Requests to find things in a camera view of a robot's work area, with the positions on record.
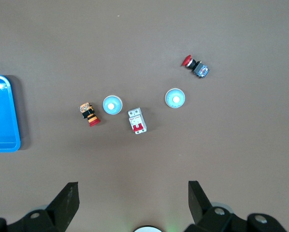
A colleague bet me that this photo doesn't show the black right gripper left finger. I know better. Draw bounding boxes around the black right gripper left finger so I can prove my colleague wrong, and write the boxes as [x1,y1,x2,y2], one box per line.
[0,181,80,232]

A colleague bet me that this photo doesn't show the blue plastic tray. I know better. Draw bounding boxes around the blue plastic tray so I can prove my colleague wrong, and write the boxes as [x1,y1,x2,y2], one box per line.
[0,74,21,153]

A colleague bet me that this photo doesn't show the blue dome call bell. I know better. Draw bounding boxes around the blue dome call bell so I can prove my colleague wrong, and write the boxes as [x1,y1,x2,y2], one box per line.
[164,88,186,110]
[102,95,123,116]

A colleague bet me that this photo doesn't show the red mushroom push button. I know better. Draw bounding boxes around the red mushroom push button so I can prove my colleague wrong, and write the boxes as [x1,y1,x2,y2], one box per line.
[182,54,211,79]

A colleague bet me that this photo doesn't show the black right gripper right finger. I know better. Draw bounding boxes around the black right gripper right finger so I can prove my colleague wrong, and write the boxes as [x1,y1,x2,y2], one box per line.
[184,180,287,232]

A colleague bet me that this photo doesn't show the brown table cover mat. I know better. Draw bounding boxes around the brown table cover mat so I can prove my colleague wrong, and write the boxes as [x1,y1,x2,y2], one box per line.
[0,0,289,232]

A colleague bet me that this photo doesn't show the white red circuit breaker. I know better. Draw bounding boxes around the white red circuit breaker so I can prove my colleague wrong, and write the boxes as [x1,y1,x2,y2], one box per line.
[128,107,147,135]

